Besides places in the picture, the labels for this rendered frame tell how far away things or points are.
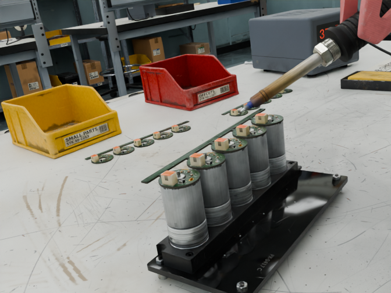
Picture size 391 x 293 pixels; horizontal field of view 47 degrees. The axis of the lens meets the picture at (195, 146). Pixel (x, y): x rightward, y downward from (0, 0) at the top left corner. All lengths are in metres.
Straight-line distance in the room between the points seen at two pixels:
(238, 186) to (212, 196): 0.03
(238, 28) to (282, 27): 5.54
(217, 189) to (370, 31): 0.13
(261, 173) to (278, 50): 0.48
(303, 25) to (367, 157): 0.35
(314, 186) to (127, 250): 0.15
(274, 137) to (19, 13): 2.34
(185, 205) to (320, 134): 0.26
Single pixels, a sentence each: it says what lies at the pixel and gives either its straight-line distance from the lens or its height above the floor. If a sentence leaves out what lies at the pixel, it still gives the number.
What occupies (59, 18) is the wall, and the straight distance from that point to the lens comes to 4.96.
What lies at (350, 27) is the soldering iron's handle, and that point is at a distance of 0.30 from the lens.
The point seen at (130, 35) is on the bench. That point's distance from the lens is 2.95.
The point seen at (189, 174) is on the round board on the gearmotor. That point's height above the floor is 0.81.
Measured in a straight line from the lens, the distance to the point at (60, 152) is 0.55.
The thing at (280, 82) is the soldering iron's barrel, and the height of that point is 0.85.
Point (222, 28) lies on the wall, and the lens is 6.12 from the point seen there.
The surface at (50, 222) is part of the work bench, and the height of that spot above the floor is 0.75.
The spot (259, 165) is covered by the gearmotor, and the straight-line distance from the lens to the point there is 0.33.
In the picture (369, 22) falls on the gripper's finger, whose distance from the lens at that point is 0.30.
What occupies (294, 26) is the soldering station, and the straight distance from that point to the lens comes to 0.75.
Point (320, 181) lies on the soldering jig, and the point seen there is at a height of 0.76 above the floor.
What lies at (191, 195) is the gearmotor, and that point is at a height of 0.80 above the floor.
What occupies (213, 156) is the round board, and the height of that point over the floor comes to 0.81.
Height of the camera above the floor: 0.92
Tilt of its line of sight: 20 degrees down
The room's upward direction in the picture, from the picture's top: 8 degrees counter-clockwise
